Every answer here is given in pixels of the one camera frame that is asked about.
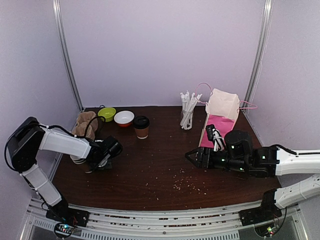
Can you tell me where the brown paper coffee cup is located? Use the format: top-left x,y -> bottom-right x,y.
133,127 -> 149,140

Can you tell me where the black cup lid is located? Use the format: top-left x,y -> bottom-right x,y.
132,115 -> 150,129

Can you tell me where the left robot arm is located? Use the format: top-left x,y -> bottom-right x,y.
4,116 -> 123,222

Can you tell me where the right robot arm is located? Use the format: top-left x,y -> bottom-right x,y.
185,125 -> 320,221

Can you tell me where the stack of paper cups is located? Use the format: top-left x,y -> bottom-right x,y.
70,155 -> 98,174

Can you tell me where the cardboard cup carrier stack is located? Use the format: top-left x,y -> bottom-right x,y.
71,111 -> 99,140

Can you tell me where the green bowl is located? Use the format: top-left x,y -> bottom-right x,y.
98,107 -> 117,123

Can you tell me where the white and orange bowl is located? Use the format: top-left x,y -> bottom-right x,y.
114,110 -> 135,128

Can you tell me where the pink paper bag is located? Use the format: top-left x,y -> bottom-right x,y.
204,88 -> 257,137

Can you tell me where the glass with wrapped straws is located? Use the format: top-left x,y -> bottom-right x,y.
179,90 -> 202,131

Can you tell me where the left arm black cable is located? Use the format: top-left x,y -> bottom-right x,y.
4,115 -> 106,173

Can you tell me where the front aluminium rail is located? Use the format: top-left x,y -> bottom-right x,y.
17,198 -> 311,240

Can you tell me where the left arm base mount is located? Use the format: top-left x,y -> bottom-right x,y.
45,205 -> 90,227

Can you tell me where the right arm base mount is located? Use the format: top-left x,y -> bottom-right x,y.
238,204 -> 282,226

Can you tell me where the right aluminium frame post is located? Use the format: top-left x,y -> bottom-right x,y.
242,0 -> 274,112

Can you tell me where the aluminium frame post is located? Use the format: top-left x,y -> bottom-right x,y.
52,0 -> 84,112
242,0 -> 274,112

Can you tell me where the left aluminium frame post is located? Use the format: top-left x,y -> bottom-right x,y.
52,0 -> 84,112

